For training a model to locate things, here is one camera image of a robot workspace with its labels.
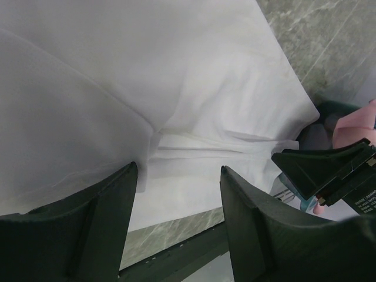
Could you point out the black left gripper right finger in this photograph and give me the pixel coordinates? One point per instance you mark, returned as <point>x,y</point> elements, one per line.
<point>272,241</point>

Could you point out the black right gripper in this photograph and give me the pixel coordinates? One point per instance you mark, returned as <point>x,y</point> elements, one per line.
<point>327,174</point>

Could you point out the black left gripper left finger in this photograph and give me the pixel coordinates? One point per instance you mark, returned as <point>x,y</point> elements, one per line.
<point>78,238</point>

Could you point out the white t shirt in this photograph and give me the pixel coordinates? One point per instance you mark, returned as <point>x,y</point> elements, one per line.
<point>181,88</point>

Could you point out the pink t shirt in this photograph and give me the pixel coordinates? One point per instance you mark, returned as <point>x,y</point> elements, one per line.
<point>349,130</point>

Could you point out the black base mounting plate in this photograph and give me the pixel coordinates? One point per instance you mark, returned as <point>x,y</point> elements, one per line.
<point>180,260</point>

